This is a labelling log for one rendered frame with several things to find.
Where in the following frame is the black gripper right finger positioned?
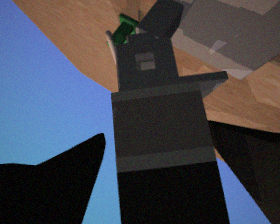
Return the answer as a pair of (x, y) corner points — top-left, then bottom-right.
(208, 120), (280, 224)

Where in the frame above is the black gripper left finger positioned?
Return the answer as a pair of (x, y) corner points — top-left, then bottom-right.
(0, 133), (106, 224)

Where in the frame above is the grey tapered pin with red cap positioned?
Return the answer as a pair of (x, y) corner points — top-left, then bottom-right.
(106, 31), (116, 64)

